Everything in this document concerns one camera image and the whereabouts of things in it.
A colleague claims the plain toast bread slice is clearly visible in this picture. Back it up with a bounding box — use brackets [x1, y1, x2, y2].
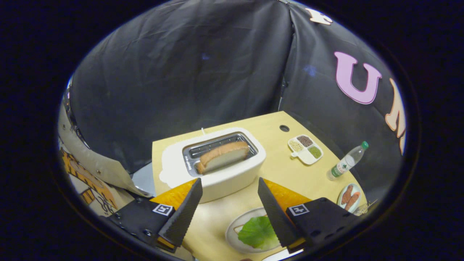
[196, 141, 250, 175]

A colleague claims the cream white toaster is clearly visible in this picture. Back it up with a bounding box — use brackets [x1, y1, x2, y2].
[159, 127, 266, 203]

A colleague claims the black backdrop cloth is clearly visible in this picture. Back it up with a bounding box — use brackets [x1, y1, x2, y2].
[67, 0, 408, 203]

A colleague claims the round beige plate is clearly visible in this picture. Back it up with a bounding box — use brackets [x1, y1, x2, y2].
[225, 207, 290, 253]

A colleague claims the reddish brown meat patty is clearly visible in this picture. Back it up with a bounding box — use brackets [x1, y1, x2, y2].
[344, 192, 361, 211]

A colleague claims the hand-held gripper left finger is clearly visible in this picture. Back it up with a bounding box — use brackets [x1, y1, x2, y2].
[109, 178, 203, 253]

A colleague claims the divided white condiment dish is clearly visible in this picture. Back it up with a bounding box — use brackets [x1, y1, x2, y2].
[288, 134, 324, 165]

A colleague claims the light blue plate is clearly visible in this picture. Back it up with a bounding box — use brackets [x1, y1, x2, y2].
[337, 183, 362, 214]

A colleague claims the green lettuce leaf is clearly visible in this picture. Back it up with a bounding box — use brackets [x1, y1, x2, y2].
[237, 216, 280, 250]

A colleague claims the clear plastic water bottle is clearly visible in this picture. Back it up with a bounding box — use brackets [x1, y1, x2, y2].
[327, 141, 369, 181]

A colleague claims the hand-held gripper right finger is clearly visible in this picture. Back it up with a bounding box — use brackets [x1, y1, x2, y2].
[257, 177, 359, 253]

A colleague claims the white rounded square plate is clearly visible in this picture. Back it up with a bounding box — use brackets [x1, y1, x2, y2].
[263, 248, 305, 261]

